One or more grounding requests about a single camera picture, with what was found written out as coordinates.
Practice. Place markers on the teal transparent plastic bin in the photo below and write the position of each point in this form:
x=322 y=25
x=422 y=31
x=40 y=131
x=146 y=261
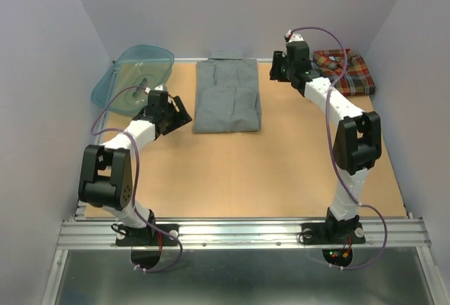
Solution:
x=139 y=66

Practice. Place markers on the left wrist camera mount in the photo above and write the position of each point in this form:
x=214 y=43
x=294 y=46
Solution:
x=161 y=87

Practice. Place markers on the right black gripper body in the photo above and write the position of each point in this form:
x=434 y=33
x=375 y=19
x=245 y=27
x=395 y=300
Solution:
x=280 y=70

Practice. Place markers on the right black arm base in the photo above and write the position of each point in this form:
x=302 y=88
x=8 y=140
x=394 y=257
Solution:
x=332 y=231

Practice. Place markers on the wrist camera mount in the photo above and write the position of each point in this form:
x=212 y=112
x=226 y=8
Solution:
x=161 y=87
x=292 y=36

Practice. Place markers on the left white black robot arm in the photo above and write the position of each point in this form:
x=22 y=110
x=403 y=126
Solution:
x=110 y=171

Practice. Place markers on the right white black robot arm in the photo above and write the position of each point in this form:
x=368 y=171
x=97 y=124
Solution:
x=354 y=135

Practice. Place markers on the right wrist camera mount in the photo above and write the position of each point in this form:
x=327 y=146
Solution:
x=292 y=36

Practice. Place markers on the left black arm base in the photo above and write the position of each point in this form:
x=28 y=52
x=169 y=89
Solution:
x=140 y=237

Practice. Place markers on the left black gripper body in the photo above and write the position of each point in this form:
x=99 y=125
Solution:
x=174 y=119

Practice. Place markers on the grey long sleeve shirt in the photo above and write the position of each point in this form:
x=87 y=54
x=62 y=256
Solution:
x=227 y=98

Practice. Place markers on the folded plaid flannel shirt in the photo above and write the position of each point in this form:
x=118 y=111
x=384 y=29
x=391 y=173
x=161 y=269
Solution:
x=357 y=80

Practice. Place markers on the aluminium rail frame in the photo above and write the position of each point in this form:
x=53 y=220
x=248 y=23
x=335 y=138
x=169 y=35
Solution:
x=238 y=201

